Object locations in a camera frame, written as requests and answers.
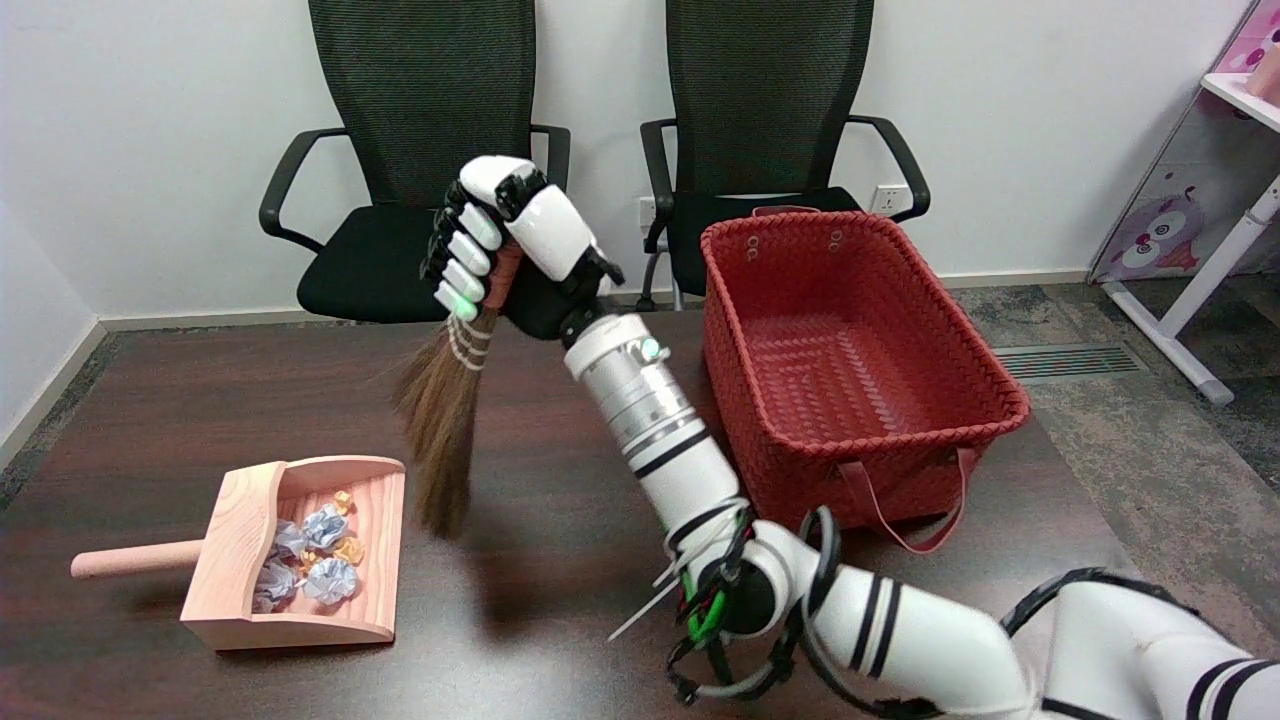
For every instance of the white wall socket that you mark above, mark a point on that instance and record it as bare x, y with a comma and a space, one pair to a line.
888, 198
646, 211

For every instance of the red woven basket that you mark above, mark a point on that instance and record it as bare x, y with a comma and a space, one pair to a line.
850, 330

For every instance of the white pink children's desk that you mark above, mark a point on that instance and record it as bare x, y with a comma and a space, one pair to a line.
1165, 235

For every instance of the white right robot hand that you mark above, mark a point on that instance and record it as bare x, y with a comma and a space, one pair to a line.
545, 240

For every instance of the wooden dustpan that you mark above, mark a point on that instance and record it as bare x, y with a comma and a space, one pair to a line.
370, 610

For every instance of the white paper ball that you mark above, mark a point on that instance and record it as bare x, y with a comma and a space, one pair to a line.
272, 585
330, 580
325, 525
288, 540

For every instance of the brown straw hand broom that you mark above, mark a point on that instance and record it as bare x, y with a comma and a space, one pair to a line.
445, 420

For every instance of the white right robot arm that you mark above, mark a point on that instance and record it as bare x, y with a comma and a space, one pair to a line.
700, 480

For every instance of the black mesh office chair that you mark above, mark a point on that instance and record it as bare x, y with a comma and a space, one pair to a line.
430, 100
760, 100

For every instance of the metal floor vent grille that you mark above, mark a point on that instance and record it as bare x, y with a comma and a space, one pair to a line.
1070, 362

